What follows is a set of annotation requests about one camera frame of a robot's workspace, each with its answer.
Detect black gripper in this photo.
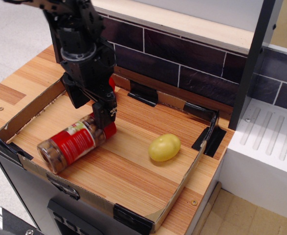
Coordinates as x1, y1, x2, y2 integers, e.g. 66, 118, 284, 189
60, 46, 116, 129

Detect red lidded spice bottle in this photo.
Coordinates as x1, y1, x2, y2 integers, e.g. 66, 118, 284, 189
37, 114, 117, 174

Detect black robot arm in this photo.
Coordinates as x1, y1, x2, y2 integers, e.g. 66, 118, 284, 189
10, 0, 117, 129

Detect red object behind fence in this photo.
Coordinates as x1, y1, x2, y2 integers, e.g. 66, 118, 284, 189
109, 77, 115, 91

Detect cardboard fence with black tape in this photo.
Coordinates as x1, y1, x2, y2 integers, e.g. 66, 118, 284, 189
0, 71, 233, 235

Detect yellow potato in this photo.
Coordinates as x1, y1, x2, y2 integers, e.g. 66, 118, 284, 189
148, 134, 181, 162

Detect dark brick backsplash panel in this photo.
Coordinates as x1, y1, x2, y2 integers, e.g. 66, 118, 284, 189
102, 16, 287, 109

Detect white sink drainboard unit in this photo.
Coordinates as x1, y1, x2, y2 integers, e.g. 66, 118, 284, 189
219, 99, 287, 217

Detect dark grey vertical post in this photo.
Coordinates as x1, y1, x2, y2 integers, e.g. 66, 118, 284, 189
228, 0, 275, 130

